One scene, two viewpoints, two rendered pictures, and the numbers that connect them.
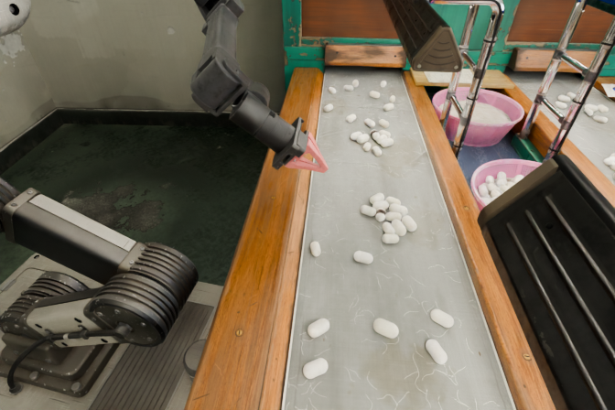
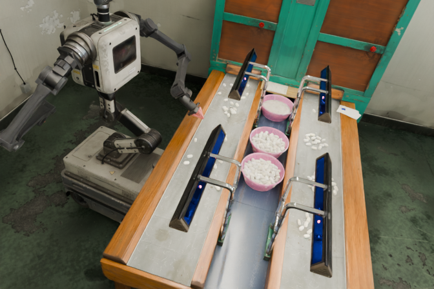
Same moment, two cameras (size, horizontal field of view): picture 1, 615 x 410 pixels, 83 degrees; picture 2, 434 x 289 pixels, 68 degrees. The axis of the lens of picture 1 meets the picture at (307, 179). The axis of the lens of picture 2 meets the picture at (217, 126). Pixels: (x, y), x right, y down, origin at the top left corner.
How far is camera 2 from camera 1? 1.48 m
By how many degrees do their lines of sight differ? 5
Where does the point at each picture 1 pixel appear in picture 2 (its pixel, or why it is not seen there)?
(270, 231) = (184, 132)
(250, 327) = (174, 151)
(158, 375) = (143, 169)
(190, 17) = (170, 20)
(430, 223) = (232, 140)
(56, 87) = not seen: hidden behind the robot
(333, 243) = (201, 140)
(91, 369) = (124, 162)
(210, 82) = (175, 91)
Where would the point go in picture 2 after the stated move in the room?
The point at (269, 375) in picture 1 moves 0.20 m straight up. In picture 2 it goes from (175, 160) to (177, 136)
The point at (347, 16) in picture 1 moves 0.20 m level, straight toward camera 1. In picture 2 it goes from (237, 54) to (232, 64)
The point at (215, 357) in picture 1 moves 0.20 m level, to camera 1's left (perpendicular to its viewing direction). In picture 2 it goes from (165, 155) to (133, 148)
